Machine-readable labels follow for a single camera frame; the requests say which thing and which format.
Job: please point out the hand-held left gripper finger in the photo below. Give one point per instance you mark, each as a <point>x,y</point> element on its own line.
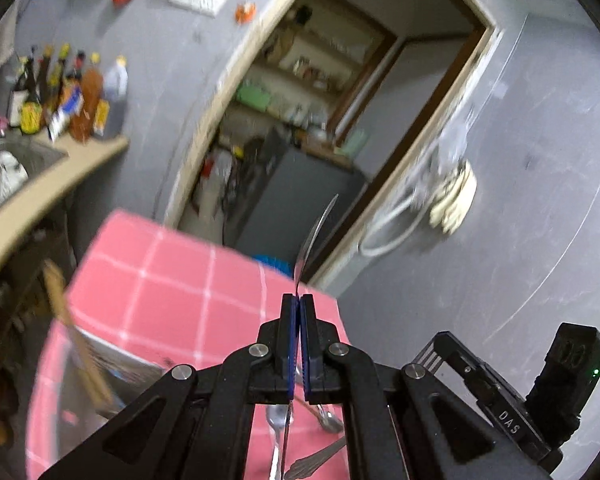
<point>305,355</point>
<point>294,350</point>

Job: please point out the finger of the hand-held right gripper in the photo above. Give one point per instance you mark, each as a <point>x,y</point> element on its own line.
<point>442,342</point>

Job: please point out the metal fork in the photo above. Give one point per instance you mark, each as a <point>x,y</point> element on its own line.
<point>305,462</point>

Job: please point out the white perforated utensil basket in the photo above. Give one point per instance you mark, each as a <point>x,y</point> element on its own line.
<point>125,365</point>

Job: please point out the wooden chopstick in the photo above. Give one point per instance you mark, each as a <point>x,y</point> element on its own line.
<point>80,340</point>

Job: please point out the blue plastic object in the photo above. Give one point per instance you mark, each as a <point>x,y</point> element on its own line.
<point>272,265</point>

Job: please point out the pair of cream rubber gloves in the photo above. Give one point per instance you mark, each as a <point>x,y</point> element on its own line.
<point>455,195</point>

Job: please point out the grey cabinet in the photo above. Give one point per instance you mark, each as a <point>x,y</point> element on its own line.
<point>290,200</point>

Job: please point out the pale green container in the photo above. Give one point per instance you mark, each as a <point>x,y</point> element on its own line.
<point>355,142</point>

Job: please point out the green box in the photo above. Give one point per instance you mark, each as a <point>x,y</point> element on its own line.
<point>252,96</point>

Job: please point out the beige kitchen counter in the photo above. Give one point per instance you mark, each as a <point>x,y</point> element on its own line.
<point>55,195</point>

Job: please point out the wooden shelf unit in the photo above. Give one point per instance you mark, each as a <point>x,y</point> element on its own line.
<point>330,45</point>

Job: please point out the steel sink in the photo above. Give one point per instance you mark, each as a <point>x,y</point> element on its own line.
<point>35,160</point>

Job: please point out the blue white packet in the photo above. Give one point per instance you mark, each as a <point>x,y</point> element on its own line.
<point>62,120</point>

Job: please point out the row of condiment bottles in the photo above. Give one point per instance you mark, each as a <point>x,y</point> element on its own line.
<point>90,95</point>

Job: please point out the clear plastic wall bag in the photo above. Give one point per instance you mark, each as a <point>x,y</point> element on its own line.
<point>452,135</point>

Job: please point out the worn door frame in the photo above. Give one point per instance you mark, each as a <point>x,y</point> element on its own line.
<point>196,132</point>

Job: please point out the orange wall hook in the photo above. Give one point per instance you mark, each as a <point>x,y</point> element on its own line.
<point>245,12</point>

